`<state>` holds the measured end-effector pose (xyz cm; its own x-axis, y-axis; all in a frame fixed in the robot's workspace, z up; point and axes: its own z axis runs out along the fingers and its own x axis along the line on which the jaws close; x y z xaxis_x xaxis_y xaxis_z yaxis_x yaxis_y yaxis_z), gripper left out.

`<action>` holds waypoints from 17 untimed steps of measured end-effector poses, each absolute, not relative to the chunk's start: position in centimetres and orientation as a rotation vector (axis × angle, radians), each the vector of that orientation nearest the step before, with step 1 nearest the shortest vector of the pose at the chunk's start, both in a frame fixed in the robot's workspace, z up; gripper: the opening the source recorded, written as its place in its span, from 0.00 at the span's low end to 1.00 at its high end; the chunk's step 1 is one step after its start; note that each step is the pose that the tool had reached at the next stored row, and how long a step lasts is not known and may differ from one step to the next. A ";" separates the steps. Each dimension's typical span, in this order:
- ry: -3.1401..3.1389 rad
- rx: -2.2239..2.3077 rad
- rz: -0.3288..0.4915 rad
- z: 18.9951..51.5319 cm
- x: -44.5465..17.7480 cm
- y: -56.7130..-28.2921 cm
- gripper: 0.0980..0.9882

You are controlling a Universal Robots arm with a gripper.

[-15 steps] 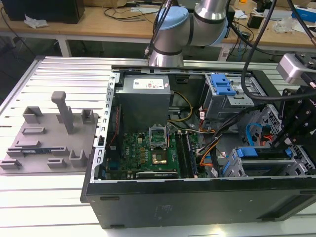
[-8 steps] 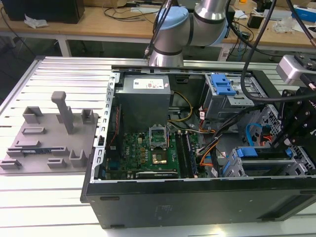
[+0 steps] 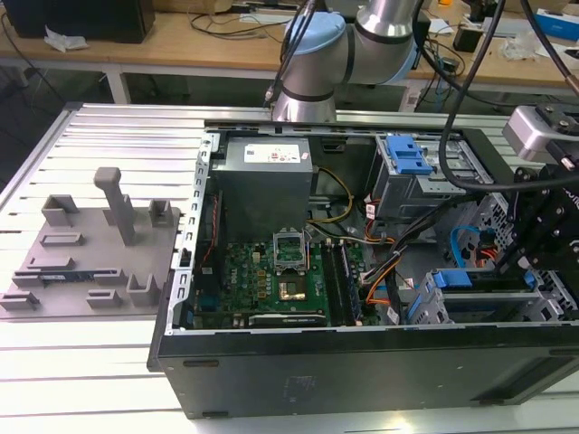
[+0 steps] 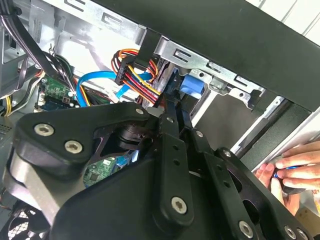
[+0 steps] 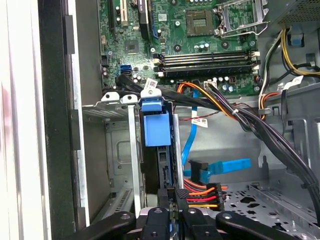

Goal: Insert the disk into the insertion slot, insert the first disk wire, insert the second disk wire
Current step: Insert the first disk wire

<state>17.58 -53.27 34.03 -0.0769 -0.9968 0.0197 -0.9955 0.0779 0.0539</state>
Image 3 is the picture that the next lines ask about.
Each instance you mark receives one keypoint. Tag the grey metal disk bay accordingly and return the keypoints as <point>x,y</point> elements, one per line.
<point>425,303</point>

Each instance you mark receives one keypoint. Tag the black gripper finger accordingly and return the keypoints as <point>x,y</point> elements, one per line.
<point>520,203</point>
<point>545,235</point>

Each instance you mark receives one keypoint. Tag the black PC case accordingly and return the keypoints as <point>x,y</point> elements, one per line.
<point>316,375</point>

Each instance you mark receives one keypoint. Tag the grey parts rack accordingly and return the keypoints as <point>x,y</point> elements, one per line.
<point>99,253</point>

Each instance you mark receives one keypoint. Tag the CPU socket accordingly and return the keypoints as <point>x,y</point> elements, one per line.
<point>292,291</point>

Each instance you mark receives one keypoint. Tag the blue plastic drive latch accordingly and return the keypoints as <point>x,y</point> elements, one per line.
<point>407,156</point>

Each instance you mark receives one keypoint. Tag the grey metal drive cage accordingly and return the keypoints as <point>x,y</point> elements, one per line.
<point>407,194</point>

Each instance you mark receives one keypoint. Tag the grey power supply unit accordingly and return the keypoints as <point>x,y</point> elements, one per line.
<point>262,199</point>

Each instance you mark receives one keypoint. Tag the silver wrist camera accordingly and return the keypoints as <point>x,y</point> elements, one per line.
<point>527,133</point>

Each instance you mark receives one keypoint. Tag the metal locking lever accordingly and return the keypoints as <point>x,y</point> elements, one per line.
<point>309,257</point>

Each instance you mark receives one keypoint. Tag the black computer tower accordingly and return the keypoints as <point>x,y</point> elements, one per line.
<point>81,18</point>

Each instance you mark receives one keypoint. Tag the black graphics card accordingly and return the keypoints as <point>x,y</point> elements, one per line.
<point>285,320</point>

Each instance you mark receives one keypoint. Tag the grey flat box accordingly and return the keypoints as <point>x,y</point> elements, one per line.
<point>515,28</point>

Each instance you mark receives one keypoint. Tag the clear plastic bag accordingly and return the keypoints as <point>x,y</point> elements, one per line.
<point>65,40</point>
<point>518,49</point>

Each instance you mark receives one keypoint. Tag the green RAM stick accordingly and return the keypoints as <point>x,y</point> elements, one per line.
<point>68,276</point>

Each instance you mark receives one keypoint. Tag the small black box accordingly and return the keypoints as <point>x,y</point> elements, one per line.
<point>468,38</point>

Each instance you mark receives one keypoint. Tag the blue cardboard box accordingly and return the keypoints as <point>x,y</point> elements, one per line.
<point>561,20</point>

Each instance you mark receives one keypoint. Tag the black RAM stick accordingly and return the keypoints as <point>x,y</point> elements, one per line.
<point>350,285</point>

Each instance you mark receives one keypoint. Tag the wooden desk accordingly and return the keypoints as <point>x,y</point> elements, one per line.
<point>181,45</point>

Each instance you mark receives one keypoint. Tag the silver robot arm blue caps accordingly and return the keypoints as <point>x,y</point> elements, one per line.
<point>312,68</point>

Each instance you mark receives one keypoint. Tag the green motherboard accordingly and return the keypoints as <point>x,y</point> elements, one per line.
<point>244,280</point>

